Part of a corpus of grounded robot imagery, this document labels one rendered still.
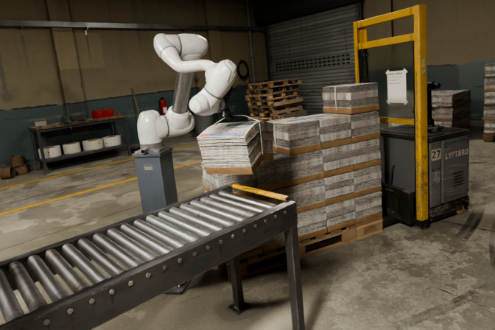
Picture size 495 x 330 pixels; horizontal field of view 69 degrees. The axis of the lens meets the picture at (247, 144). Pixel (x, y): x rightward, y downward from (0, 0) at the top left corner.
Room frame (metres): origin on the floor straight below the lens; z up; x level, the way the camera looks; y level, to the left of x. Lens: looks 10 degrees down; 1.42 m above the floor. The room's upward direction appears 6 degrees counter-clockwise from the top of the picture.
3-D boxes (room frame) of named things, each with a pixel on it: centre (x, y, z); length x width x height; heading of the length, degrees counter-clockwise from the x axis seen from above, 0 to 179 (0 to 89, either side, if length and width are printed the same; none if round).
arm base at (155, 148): (2.43, 0.66, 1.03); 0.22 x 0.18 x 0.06; 166
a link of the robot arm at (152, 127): (2.45, 0.64, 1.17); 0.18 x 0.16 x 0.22; 122
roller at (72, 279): (1.26, 0.72, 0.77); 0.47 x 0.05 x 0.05; 41
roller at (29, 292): (1.18, 0.82, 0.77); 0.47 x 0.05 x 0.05; 41
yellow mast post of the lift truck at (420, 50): (2.94, -1.43, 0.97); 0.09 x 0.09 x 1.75; 23
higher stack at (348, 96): (3.07, -0.90, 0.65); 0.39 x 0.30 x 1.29; 23
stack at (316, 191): (2.78, -0.23, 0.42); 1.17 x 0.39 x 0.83; 113
